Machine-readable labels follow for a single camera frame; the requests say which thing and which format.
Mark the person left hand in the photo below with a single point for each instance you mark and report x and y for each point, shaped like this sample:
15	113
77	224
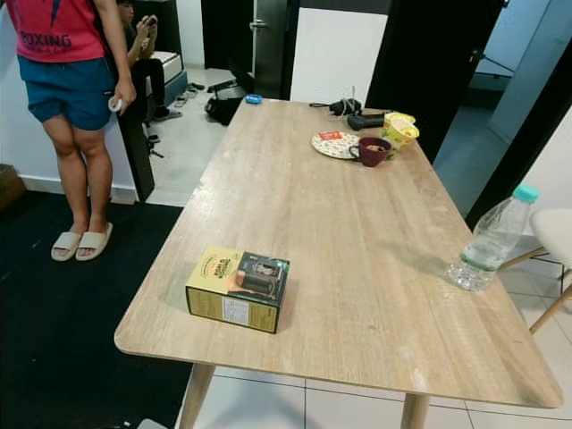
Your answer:
125	89

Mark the small white controller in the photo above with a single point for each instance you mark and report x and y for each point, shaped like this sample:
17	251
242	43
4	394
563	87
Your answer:
114	104

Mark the black yellow coffee box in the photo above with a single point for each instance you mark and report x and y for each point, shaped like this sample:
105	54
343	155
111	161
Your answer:
232	281

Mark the seated person in black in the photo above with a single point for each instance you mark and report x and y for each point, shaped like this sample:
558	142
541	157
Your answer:
147	76

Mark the person in red shirt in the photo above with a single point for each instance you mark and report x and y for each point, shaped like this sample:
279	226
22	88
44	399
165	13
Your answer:
67	89

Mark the black panel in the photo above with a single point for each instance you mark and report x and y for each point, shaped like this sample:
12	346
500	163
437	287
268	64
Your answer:
138	156

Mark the black bag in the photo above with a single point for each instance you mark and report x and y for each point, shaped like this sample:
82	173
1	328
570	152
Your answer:
223	107

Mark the small blue object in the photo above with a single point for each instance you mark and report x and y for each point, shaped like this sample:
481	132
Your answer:
253	98

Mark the cardboard box with dark items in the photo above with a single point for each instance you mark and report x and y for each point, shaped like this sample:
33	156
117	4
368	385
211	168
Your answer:
11	188

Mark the beige slipper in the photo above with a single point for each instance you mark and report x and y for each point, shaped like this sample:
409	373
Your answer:
94	243
65	248

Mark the small red packet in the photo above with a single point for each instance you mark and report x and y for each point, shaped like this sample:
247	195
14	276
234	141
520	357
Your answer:
330	136

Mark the patterned round plate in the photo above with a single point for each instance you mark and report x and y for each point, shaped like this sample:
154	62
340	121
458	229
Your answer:
329	149

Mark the black handheld device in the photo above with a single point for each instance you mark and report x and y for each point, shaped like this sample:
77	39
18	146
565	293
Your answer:
365	121

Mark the maroon mug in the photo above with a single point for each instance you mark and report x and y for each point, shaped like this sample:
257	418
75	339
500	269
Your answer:
373	153

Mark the black floor mat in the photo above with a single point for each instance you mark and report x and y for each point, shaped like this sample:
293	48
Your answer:
71	357

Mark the light wooden table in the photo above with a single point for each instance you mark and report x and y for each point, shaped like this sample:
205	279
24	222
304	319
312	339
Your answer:
349	250

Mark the yellow noodle cup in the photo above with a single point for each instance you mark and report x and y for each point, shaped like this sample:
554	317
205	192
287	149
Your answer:
399	132

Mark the black door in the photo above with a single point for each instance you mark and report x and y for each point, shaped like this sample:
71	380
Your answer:
429	63

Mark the clear water bottle teal cap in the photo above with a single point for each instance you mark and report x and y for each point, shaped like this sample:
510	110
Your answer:
490	246

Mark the white plastic chair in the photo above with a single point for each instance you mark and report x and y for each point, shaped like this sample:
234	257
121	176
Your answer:
556	234

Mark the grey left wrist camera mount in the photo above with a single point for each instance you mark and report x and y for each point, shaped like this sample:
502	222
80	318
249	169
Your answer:
152	424

